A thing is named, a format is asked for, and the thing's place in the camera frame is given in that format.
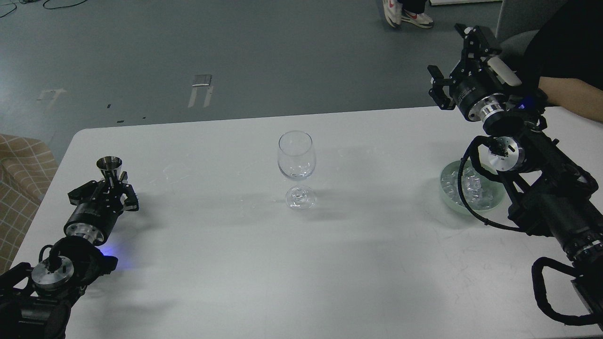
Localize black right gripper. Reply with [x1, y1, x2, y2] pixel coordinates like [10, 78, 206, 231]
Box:
[428, 24, 519, 121]

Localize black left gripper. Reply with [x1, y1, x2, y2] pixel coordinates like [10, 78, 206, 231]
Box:
[63, 171, 139, 246]

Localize steel double jigger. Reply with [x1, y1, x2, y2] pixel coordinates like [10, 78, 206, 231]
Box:
[96, 156, 127, 187]

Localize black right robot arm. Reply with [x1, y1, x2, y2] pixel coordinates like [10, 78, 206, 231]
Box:
[428, 24, 603, 326]

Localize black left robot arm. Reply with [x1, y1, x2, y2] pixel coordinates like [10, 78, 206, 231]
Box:
[1, 170, 139, 339]

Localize clear ice cubes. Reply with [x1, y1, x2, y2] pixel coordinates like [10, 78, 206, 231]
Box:
[443, 166, 502, 210]

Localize clear wine glass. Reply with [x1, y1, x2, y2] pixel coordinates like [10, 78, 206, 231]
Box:
[277, 130, 316, 210]

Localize white board edge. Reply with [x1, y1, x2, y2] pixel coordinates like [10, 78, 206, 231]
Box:
[428, 0, 499, 6]

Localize grey office chair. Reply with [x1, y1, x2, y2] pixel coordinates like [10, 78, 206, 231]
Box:
[496, 0, 582, 101]

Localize beige checked sofa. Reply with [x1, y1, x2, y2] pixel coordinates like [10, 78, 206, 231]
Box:
[0, 134, 58, 273]

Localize white red sneakers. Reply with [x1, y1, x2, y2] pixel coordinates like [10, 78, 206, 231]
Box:
[382, 0, 434, 29]

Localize person in black shirt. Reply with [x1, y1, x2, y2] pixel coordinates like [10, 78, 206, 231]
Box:
[518, 0, 603, 122]

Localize pale green bowl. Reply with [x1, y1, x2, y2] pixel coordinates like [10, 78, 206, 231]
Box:
[439, 160, 506, 218]

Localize black floor cable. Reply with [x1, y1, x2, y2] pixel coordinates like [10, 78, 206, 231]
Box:
[0, 0, 89, 19]

